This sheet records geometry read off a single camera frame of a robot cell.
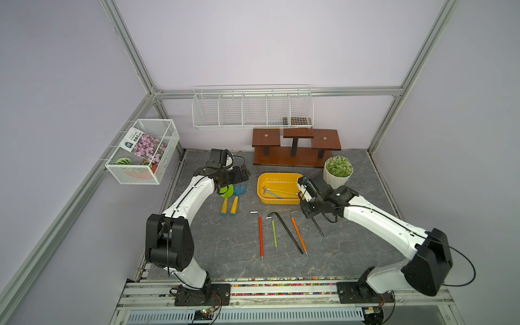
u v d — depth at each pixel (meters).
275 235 0.87
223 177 0.72
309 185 0.64
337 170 0.95
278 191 1.01
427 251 0.41
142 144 0.74
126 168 0.72
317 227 0.77
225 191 0.77
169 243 0.45
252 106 0.99
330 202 0.56
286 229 0.89
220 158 0.69
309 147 1.05
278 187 1.02
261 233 0.89
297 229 0.89
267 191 1.02
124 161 0.71
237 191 1.04
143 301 0.74
